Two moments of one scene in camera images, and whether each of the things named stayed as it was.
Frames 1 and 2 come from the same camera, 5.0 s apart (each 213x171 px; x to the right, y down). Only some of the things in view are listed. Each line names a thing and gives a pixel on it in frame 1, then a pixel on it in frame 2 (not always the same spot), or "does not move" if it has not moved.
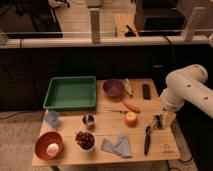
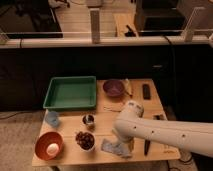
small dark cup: (89, 119) does not move
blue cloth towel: (121, 146) does not move
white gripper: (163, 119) -> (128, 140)
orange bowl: (44, 140) does not move
